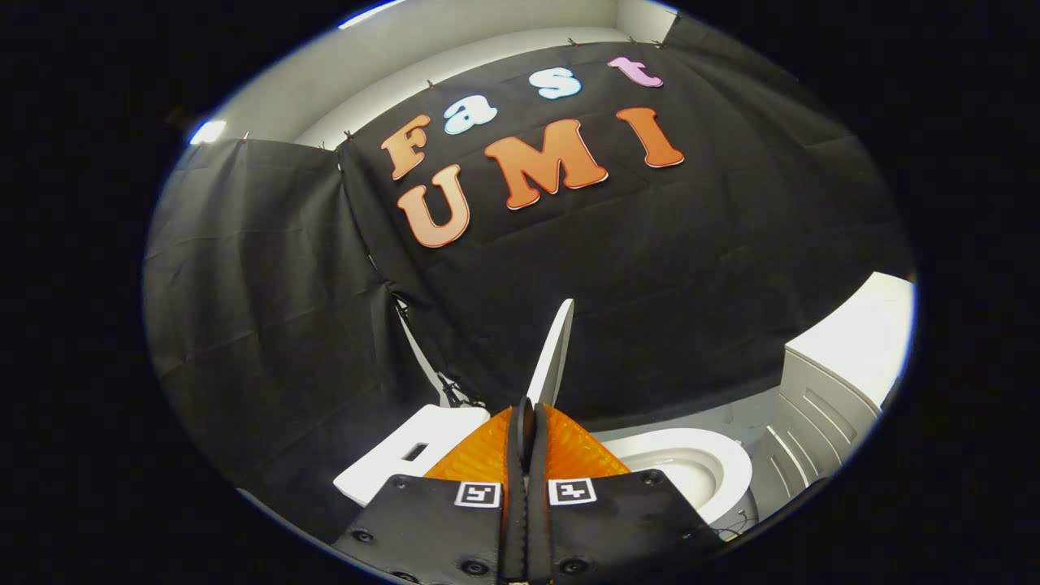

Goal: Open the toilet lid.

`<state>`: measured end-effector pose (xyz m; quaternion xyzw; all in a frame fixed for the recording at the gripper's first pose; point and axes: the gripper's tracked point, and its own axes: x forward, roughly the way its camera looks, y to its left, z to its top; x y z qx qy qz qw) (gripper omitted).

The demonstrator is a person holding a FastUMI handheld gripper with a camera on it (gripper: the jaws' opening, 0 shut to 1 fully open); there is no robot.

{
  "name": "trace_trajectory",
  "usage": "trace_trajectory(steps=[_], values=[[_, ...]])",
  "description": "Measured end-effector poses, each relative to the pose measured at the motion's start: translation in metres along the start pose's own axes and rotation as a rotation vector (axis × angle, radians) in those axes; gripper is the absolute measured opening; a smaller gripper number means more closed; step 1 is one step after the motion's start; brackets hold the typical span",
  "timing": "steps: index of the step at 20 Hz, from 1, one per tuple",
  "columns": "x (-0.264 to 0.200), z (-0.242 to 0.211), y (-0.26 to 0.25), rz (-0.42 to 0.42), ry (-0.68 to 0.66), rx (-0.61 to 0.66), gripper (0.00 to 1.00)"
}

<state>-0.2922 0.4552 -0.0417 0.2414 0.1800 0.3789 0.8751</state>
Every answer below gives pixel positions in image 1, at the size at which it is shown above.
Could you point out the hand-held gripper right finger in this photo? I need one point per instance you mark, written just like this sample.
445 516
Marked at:
540 528

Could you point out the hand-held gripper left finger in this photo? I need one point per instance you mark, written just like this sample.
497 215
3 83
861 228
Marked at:
516 528

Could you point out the black round lid lift tab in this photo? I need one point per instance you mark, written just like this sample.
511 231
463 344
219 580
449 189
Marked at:
526 418

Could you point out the white toilet lid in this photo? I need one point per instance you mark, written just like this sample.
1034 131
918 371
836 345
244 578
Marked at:
552 357

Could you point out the white toilet tank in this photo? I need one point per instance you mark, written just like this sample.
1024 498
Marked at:
390 463

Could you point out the black backdrop cloth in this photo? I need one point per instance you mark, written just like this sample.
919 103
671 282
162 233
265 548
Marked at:
650 268
260 309

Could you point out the grey cabinet with white top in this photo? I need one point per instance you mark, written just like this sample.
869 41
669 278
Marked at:
853 341

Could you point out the ceiling light panel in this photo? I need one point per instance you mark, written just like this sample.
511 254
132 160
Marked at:
208 132

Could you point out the white backdrop frame pole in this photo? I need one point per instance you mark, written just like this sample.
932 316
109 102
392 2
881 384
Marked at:
424 357

